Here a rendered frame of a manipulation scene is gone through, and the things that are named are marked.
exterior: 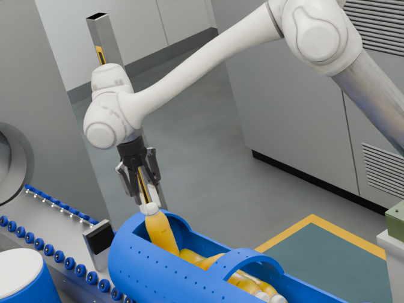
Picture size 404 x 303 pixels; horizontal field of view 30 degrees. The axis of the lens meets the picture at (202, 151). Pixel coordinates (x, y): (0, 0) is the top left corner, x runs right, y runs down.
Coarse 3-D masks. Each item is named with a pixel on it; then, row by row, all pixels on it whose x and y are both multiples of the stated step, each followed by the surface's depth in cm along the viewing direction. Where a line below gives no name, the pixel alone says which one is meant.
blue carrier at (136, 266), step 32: (128, 224) 223; (128, 256) 216; (160, 256) 207; (224, 256) 196; (256, 256) 195; (128, 288) 218; (160, 288) 204; (192, 288) 194; (224, 288) 187; (288, 288) 204
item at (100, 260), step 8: (96, 224) 257; (104, 224) 256; (88, 232) 253; (96, 232) 253; (104, 232) 255; (112, 232) 257; (88, 240) 253; (96, 240) 253; (104, 240) 256; (88, 248) 256; (96, 248) 254; (104, 248) 256; (96, 256) 257; (104, 256) 259; (96, 264) 258; (104, 264) 260
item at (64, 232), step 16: (0, 208) 318; (16, 208) 316; (32, 208) 313; (48, 208) 309; (32, 224) 300; (48, 224) 297; (64, 224) 294; (80, 224) 291; (0, 240) 307; (48, 240) 286; (64, 240) 283; (80, 240) 280; (80, 256) 271; (96, 272) 259; (64, 288) 268; (80, 288) 259; (112, 288) 249
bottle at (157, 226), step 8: (152, 216) 216; (160, 216) 216; (152, 224) 215; (160, 224) 216; (168, 224) 218; (152, 232) 216; (160, 232) 216; (168, 232) 218; (152, 240) 219; (160, 240) 218; (168, 240) 218; (168, 248) 219; (176, 248) 222
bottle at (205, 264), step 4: (212, 256) 214; (216, 256) 210; (220, 256) 209; (200, 260) 219; (204, 260) 215; (208, 260) 213; (212, 260) 211; (196, 264) 218; (200, 264) 216; (204, 264) 214; (208, 264) 212; (204, 268) 213; (208, 268) 212
